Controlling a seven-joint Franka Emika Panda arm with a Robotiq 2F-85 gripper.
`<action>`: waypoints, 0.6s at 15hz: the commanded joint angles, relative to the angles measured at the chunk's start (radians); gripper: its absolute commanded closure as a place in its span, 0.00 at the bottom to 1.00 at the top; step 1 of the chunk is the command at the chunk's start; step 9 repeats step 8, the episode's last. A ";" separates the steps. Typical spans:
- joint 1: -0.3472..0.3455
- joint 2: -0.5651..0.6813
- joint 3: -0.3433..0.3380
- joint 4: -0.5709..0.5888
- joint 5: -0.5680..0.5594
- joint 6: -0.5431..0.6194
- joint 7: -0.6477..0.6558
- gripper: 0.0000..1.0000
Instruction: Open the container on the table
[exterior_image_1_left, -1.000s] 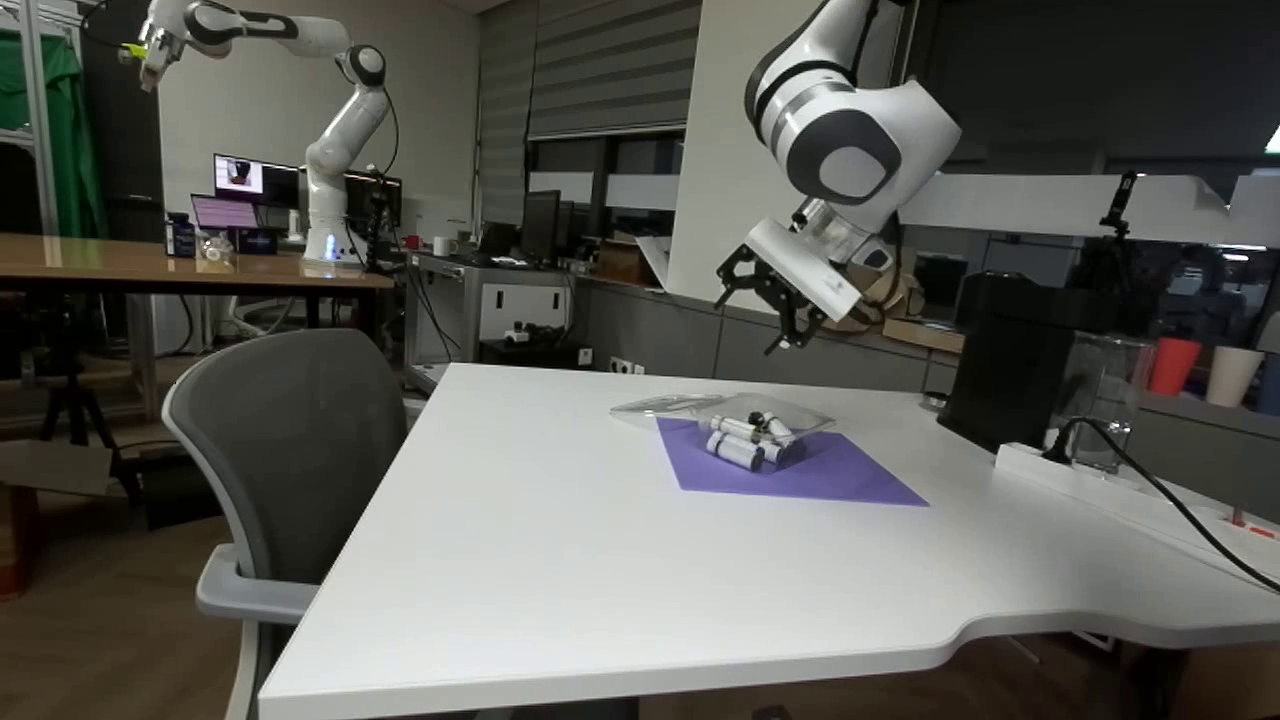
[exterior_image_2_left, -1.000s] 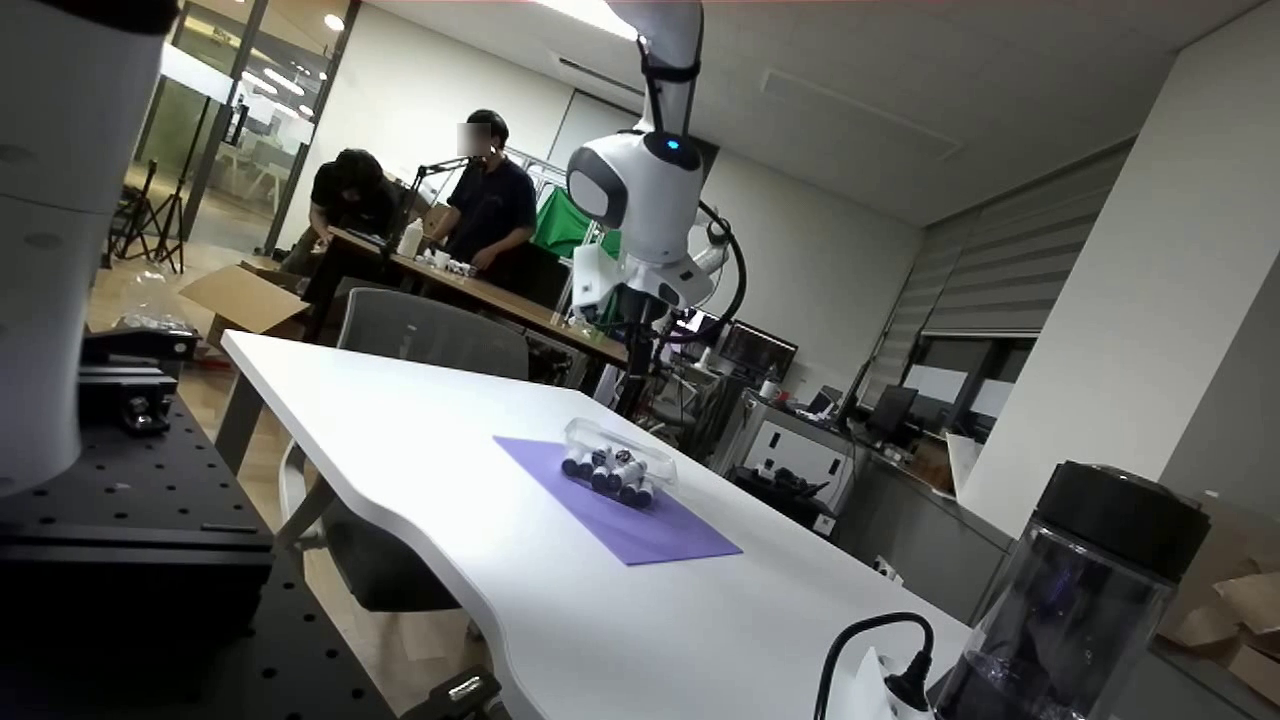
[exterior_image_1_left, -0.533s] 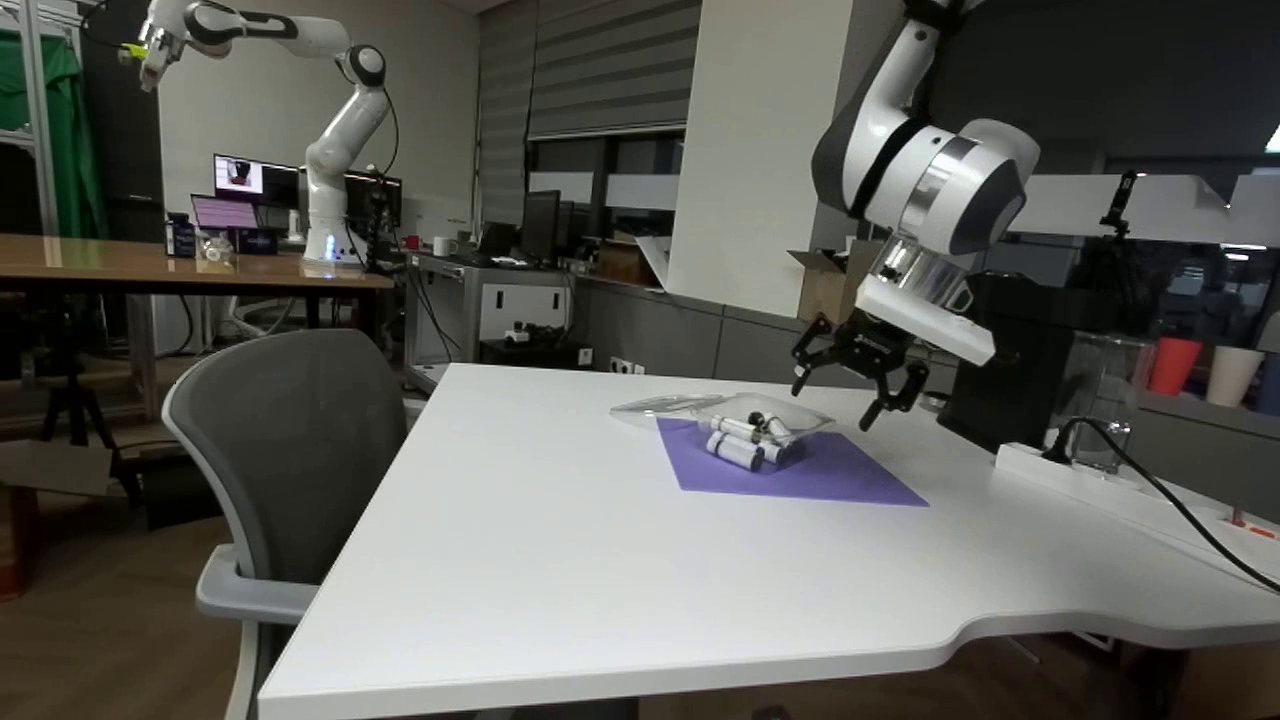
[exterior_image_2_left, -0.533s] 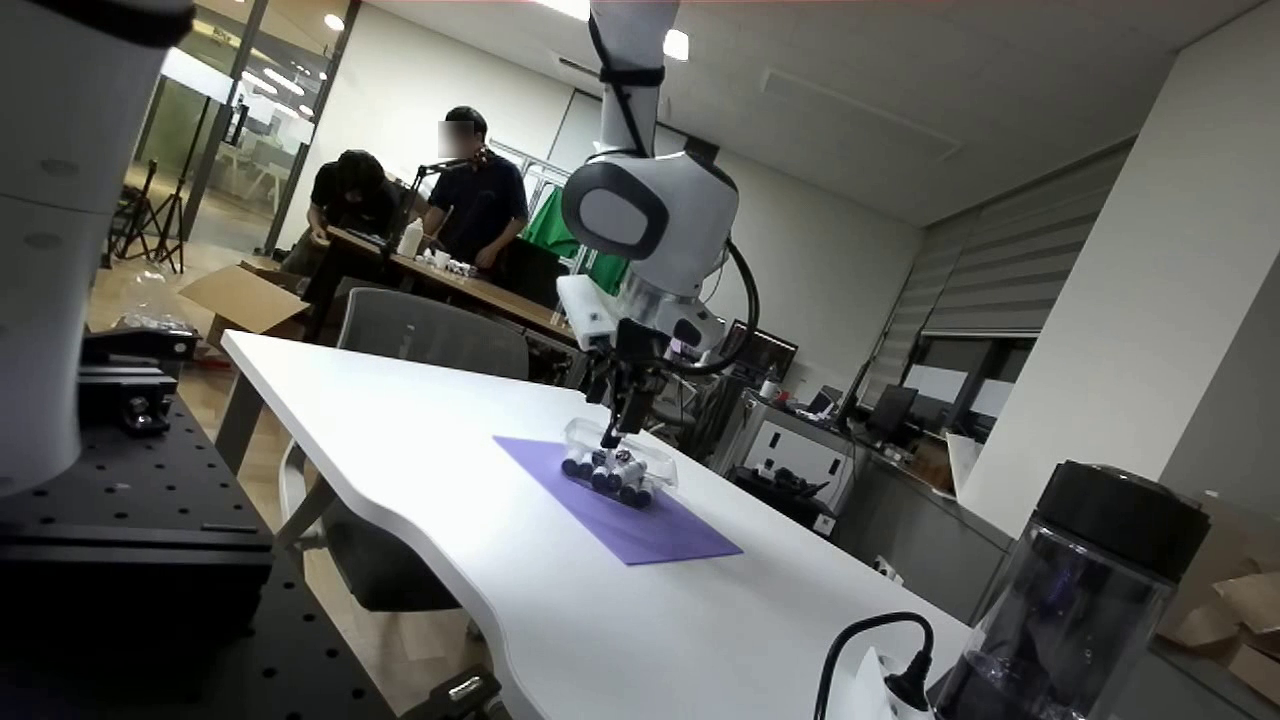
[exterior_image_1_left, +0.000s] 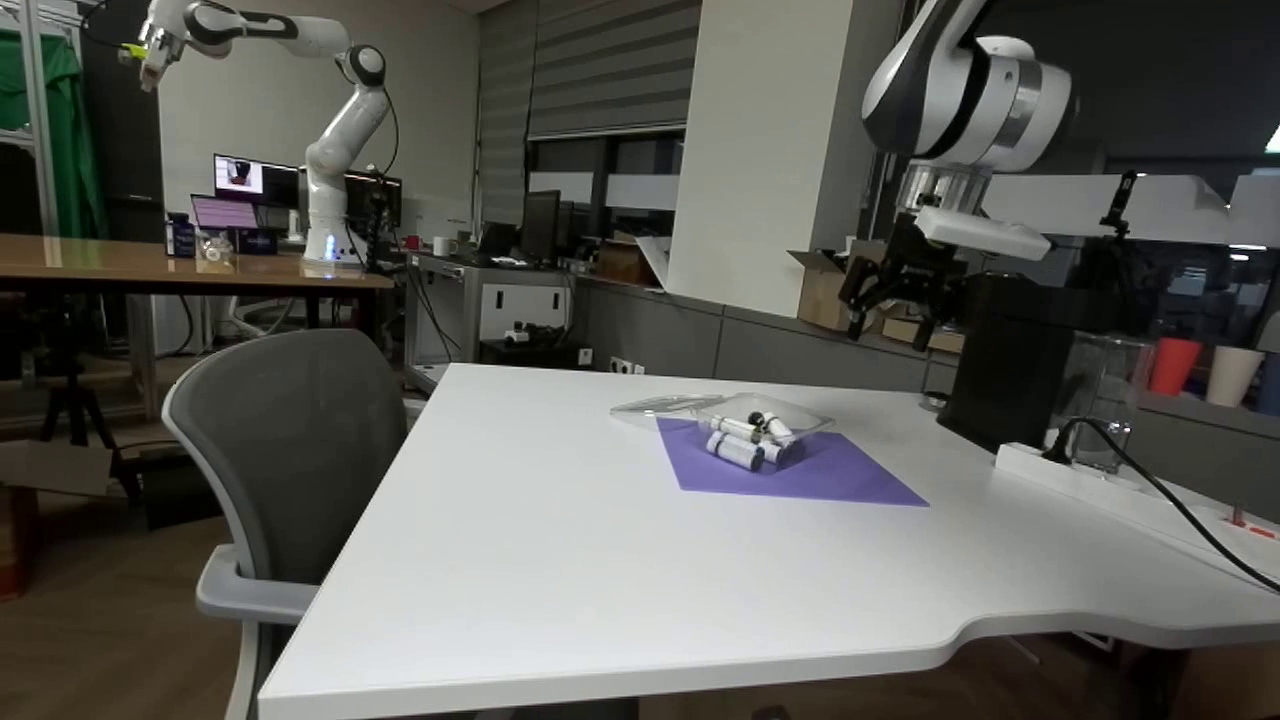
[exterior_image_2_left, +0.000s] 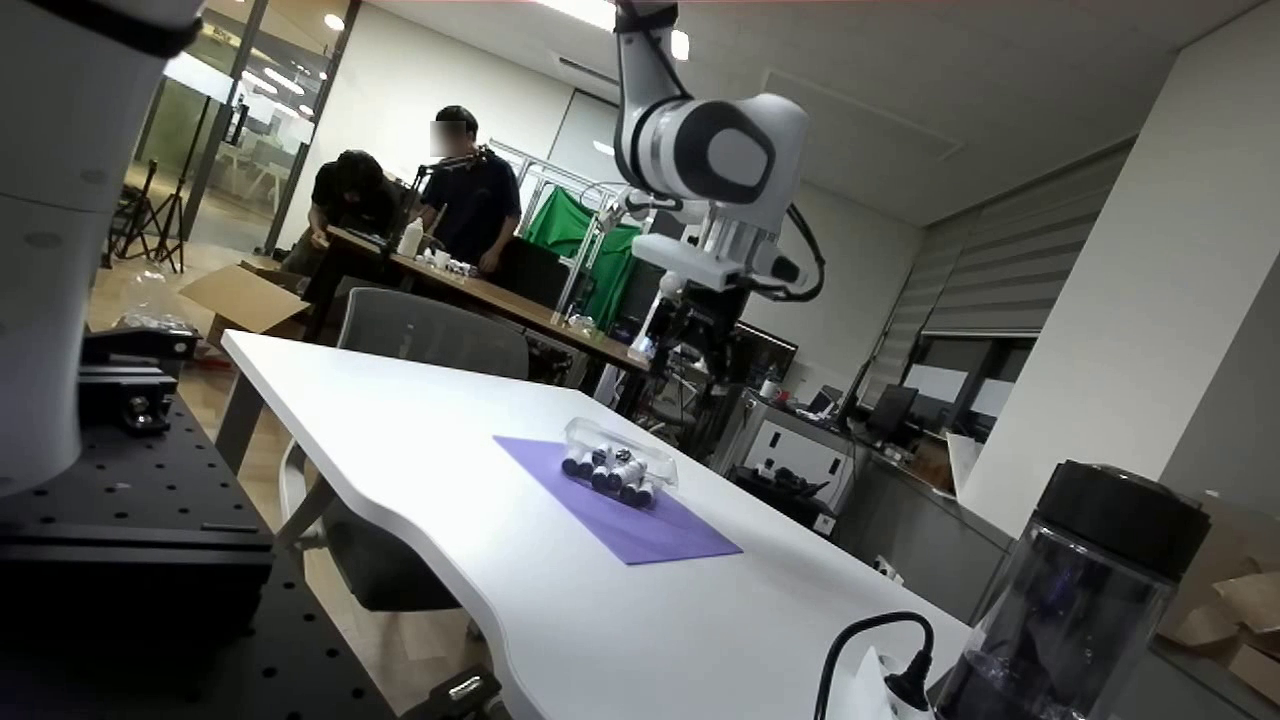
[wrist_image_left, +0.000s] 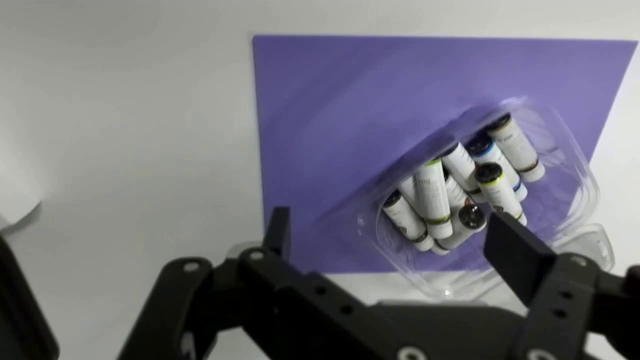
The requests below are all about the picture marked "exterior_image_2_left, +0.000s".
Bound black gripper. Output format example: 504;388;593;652
643;278;756;438

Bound clear plastic container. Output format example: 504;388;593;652
554;410;680;512

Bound open cardboard box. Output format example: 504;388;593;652
1155;567;1280;707

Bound white drawer cabinet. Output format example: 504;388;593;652
728;394;873;521

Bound purple mat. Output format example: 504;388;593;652
491;431;749;570

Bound green cloth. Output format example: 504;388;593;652
517;182;647;333

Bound black computer monitor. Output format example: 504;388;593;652
487;236;572;310

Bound long wooden table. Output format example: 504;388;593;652
316;225;655;379

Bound grey mesh office chair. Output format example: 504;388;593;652
316;288;536;615

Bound grey window blinds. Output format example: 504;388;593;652
916;144;1132;344

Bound white power strip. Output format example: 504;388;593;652
848;643;940;720

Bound ceiling light panel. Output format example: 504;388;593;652
532;0;695;63

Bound flat cardboard box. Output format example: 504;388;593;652
175;260;320;344

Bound black perforated breadboard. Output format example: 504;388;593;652
0;393;402;720

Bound black clamp device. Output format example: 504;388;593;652
74;324;205;438

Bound black tripod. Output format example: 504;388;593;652
103;155;190;272

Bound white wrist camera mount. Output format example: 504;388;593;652
629;227;752;300

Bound black power cable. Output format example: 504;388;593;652
810;607;940;720

